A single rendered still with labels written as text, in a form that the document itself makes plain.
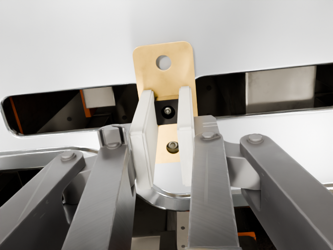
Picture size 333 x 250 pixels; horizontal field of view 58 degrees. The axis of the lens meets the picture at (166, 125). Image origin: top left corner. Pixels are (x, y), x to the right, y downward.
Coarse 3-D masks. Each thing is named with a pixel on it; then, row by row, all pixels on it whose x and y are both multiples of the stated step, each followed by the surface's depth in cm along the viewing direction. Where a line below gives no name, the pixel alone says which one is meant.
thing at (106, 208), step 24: (120, 144) 13; (96, 168) 11; (120, 168) 11; (96, 192) 10; (120, 192) 10; (96, 216) 9; (120, 216) 9; (72, 240) 8; (96, 240) 8; (120, 240) 9
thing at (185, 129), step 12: (180, 96) 17; (180, 108) 15; (192, 108) 16; (180, 120) 14; (192, 120) 14; (180, 132) 13; (192, 132) 13; (180, 144) 13; (192, 144) 13; (180, 156) 14; (192, 156) 13
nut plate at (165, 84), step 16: (144, 48) 19; (160, 48) 19; (176, 48) 19; (144, 64) 19; (176, 64) 19; (192, 64) 19; (144, 80) 19; (160, 80) 19; (176, 80) 19; (192, 80) 19; (160, 96) 20; (176, 96) 19; (192, 96) 20; (160, 112) 19; (176, 112) 19; (160, 128) 21; (176, 128) 21; (160, 144) 21; (160, 160) 22; (176, 160) 22
